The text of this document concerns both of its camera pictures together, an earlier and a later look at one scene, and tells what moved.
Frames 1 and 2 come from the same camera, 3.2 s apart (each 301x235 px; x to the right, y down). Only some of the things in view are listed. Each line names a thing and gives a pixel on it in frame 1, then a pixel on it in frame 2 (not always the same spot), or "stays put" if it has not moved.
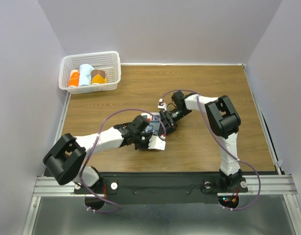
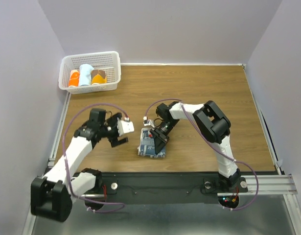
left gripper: [145, 147] to [113, 121]
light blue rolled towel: [85, 74] stays put
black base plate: [162, 187] stays put
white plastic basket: [89, 72] stays put
